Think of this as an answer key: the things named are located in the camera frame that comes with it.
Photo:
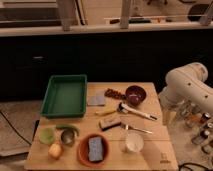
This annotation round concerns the small grey towel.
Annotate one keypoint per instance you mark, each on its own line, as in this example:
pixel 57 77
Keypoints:
pixel 97 100

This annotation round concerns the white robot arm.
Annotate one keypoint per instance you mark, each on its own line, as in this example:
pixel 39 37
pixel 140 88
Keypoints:
pixel 186 91

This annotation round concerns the clear plastic cup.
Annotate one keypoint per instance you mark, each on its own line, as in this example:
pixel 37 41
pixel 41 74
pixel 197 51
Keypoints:
pixel 133 142

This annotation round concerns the light green cup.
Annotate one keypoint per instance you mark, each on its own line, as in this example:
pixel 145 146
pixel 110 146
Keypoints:
pixel 47 136

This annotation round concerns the yellow banana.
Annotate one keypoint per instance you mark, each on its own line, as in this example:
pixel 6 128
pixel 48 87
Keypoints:
pixel 105 111

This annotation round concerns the dark red bowl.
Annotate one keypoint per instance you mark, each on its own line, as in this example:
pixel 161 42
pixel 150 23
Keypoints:
pixel 135 95

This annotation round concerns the wooden block eraser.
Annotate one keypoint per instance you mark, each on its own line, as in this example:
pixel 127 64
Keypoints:
pixel 109 123

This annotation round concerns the green plastic tray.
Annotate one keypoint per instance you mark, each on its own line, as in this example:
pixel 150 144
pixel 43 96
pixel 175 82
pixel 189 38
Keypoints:
pixel 65 97

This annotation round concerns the blue sponge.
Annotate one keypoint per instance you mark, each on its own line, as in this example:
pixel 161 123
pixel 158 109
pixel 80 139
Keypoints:
pixel 95 149

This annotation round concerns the orange bowl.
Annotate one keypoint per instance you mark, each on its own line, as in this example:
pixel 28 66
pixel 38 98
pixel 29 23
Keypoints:
pixel 83 151

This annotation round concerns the yellow lemon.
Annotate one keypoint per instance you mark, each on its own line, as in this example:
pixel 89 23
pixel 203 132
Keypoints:
pixel 55 151

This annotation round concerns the spice jar rack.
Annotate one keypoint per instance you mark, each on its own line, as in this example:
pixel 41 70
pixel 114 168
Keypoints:
pixel 194 120

